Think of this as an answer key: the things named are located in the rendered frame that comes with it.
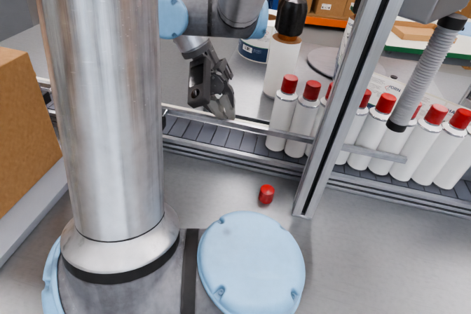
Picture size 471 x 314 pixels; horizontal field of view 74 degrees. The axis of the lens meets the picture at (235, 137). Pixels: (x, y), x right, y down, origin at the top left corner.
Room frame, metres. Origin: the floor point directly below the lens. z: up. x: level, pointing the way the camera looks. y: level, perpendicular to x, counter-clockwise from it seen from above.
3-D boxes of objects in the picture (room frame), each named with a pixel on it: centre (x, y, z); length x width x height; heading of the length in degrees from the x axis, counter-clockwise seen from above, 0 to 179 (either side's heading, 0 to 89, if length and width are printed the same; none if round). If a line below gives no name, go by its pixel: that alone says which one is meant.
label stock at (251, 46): (1.22, -0.06, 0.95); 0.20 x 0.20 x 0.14
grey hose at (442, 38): (0.50, -0.30, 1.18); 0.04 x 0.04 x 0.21
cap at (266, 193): (0.49, -0.09, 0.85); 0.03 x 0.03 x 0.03
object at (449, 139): (0.58, -0.47, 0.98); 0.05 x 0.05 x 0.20
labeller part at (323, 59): (1.19, -0.40, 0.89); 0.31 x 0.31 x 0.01
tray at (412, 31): (1.99, -1.04, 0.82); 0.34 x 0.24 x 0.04; 99
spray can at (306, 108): (0.61, -0.16, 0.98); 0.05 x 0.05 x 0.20
